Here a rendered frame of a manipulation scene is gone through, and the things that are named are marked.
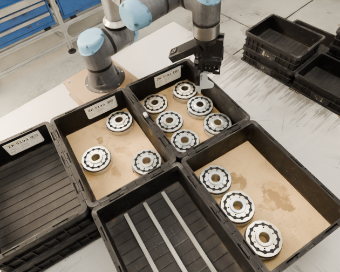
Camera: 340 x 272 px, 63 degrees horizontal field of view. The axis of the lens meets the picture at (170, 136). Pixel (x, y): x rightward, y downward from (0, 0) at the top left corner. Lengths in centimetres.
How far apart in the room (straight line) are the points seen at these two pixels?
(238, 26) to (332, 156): 213
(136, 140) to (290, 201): 56
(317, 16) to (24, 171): 310
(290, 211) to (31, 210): 82
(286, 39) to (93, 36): 138
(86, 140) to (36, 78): 183
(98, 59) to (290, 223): 93
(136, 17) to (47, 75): 219
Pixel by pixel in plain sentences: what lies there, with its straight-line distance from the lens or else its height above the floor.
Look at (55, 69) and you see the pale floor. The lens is 290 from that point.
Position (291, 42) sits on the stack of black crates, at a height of 49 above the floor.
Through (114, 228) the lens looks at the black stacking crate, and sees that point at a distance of 91.
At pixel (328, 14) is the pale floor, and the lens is 356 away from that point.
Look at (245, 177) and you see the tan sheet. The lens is 97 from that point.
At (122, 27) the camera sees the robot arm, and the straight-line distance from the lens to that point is 123.
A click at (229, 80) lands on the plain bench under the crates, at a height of 70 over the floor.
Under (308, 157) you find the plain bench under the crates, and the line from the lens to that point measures 124.
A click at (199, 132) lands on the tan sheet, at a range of 105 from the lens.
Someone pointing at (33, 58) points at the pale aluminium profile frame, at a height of 13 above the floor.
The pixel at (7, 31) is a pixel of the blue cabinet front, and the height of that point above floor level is 44.
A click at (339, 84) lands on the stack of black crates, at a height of 38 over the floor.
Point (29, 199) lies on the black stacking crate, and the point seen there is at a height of 83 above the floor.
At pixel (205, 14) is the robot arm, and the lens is 77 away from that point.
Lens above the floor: 167
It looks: 54 degrees down
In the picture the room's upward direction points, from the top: 6 degrees counter-clockwise
